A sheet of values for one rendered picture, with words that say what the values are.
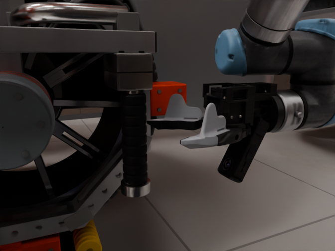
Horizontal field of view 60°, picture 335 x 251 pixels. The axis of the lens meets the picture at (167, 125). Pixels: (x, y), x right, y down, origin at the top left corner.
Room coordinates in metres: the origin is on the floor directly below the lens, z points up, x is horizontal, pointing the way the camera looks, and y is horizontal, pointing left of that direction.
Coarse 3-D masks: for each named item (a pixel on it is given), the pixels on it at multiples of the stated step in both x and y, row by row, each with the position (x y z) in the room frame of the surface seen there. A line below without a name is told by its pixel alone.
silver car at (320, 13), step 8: (312, 0) 3.52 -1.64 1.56; (320, 0) 3.56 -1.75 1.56; (328, 0) 3.61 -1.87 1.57; (312, 8) 3.53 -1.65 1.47; (320, 8) 3.58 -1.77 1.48; (328, 8) 2.73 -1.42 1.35; (304, 16) 2.91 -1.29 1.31; (312, 16) 2.75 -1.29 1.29; (320, 16) 2.64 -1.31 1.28; (328, 16) 2.55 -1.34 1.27
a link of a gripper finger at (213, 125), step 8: (208, 104) 0.38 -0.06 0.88; (208, 112) 0.38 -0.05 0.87; (216, 112) 0.40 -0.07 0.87; (208, 120) 0.38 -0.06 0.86; (216, 120) 0.40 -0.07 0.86; (224, 120) 0.42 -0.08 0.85; (208, 128) 0.38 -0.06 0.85; (216, 128) 0.40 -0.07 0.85; (224, 128) 0.41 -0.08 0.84; (192, 136) 0.38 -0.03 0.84; (200, 136) 0.37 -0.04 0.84; (208, 136) 0.37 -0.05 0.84; (216, 136) 0.38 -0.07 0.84; (184, 144) 0.36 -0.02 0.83; (192, 144) 0.36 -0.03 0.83; (200, 144) 0.37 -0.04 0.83; (208, 144) 0.37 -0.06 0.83; (216, 144) 0.38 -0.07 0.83
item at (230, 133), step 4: (228, 128) 0.42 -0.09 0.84; (232, 128) 0.42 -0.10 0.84; (236, 128) 0.42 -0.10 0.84; (240, 128) 0.42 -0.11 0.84; (224, 132) 0.40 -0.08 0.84; (228, 132) 0.40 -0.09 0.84; (232, 132) 0.41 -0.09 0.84; (236, 132) 0.40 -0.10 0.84; (240, 132) 0.41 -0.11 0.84; (244, 132) 0.43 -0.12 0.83; (220, 136) 0.39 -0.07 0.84; (224, 136) 0.39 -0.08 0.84; (228, 136) 0.40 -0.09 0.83; (232, 136) 0.39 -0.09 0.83; (236, 136) 0.41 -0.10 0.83; (240, 136) 0.41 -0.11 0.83; (244, 136) 0.43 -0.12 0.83; (220, 140) 0.39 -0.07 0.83; (224, 140) 0.39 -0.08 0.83; (228, 140) 0.39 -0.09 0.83; (232, 140) 0.39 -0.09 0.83; (236, 140) 0.40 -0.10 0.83; (220, 144) 0.38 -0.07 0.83; (224, 144) 0.39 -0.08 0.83
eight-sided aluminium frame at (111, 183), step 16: (112, 160) 0.64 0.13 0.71; (96, 176) 0.62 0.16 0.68; (112, 176) 0.59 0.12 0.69; (80, 192) 0.62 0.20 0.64; (96, 192) 0.58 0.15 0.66; (112, 192) 0.59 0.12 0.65; (32, 208) 0.58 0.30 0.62; (48, 208) 0.58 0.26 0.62; (64, 208) 0.59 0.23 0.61; (80, 208) 0.56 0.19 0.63; (96, 208) 0.58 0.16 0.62; (0, 224) 0.52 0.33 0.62; (16, 224) 0.52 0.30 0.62; (32, 224) 0.53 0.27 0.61; (48, 224) 0.54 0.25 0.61; (64, 224) 0.55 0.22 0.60; (80, 224) 0.56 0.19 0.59; (0, 240) 0.50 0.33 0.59; (16, 240) 0.51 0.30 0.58
